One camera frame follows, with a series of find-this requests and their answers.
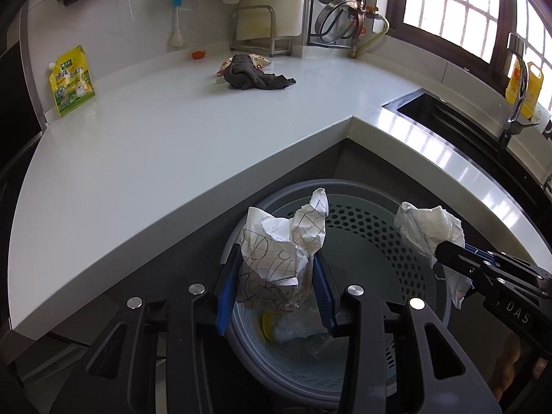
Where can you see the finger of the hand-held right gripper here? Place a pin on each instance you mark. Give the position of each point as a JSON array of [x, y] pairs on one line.
[[474, 253], [470, 269]]

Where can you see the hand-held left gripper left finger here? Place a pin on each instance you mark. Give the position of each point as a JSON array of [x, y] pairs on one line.
[[224, 302]]

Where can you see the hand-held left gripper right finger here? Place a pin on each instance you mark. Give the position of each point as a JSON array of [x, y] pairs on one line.
[[325, 297]]

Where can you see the clear plastic bag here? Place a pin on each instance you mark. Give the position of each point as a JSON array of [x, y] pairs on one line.
[[297, 321]]

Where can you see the white tissue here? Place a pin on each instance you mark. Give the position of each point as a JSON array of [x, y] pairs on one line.
[[425, 228]]

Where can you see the grey perforated waste bin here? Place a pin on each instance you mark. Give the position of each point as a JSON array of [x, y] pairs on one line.
[[379, 276]]

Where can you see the patterned paper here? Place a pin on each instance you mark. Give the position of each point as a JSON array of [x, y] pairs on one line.
[[276, 258]]

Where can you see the person's right hand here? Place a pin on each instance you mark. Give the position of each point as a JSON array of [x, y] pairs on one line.
[[509, 366]]

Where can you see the steel kitchen sink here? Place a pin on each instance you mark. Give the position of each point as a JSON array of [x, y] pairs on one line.
[[448, 120]]

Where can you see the steel faucet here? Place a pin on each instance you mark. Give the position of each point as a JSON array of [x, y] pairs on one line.
[[515, 108]]

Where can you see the yellow oil bottle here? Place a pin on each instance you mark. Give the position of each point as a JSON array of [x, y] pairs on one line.
[[532, 90]]

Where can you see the dark grey cloth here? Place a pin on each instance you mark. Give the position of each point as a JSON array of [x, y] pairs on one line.
[[254, 77]]

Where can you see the patterned pot holder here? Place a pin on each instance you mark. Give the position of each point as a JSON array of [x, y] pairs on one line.
[[261, 61]]

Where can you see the small orange object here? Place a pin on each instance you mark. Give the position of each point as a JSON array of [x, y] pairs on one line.
[[199, 54]]

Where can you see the barred window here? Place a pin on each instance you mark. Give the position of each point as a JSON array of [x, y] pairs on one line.
[[453, 4]]

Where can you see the steel cutting board stand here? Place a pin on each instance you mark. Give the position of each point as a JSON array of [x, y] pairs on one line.
[[276, 45]]

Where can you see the brass gas valve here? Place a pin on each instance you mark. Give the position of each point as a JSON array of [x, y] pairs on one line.
[[360, 19]]

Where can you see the yellow spouted pouch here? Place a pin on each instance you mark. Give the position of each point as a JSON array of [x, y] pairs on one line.
[[73, 84]]

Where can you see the blue and white brush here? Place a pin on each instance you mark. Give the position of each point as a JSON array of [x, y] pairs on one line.
[[176, 36]]

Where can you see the small white cutting board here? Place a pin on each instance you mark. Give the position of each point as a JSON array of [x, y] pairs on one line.
[[254, 23]]

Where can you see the black lid rack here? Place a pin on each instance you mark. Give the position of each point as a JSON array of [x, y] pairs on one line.
[[310, 17]]

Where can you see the black range hood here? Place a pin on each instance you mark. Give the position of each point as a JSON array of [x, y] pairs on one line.
[[13, 108]]

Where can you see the large white cutting board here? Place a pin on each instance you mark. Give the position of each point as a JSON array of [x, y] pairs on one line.
[[289, 0]]

